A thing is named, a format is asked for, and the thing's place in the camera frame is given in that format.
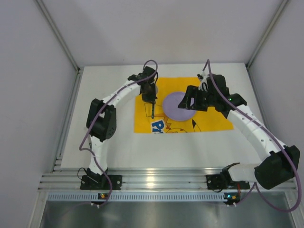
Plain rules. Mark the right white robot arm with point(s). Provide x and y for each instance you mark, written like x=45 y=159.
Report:
x=278 y=160

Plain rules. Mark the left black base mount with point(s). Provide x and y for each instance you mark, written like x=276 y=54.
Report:
x=101 y=182

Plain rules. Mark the purple plastic plate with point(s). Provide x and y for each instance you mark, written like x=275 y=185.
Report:
x=170 y=107

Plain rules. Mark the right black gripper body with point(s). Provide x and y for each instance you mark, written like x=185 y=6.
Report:
x=193 y=99

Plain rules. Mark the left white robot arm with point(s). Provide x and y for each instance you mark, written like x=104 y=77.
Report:
x=102 y=124

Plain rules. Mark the slotted grey cable duct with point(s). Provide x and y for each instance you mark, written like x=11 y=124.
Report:
x=144 y=196

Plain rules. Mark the fork with green handle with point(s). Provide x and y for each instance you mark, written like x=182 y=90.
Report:
x=153 y=108

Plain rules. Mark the aluminium rail frame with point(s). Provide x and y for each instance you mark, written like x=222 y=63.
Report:
x=149 y=179

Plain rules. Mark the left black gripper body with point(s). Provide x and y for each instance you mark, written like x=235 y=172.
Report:
x=150 y=97

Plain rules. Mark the yellow pikachu cloth placemat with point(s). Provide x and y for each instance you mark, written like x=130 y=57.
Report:
x=195 y=122

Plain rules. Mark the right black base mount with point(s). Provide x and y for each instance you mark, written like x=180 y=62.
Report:
x=218 y=182

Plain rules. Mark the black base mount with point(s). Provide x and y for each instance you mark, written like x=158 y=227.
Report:
x=218 y=182
x=101 y=182

